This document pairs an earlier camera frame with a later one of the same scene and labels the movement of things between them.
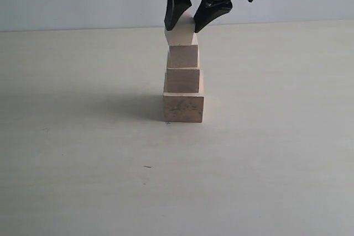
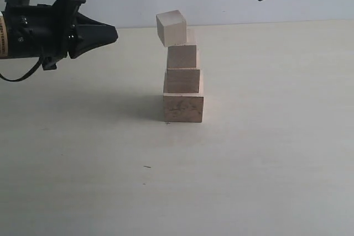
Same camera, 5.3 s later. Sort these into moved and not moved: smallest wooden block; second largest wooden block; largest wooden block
Moved: smallest wooden block
Not moved: second largest wooden block; largest wooden block
